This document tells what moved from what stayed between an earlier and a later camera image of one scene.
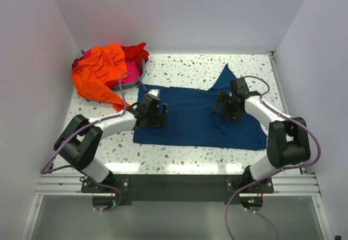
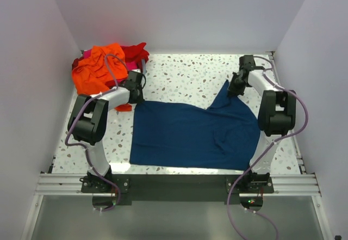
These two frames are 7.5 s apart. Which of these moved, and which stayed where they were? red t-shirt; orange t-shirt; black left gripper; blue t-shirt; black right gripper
Moved: blue t-shirt; black right gripper; black left gripper
Stayed: red t-shirt; orange t-shirt
